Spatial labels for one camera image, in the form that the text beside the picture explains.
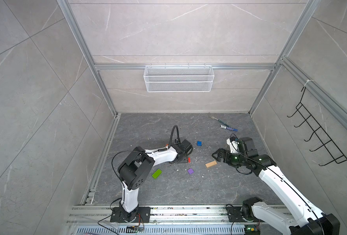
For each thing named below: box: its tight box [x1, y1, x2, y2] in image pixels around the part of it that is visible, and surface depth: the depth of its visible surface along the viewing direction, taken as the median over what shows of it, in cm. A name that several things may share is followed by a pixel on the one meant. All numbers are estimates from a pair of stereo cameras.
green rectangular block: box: [151, 168, 163, 180], surface depth 89 cm
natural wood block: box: [204, 160, 218, 168], surface depth 92 cm
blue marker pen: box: [220, 124, 239, 132], surface depth 112 cm
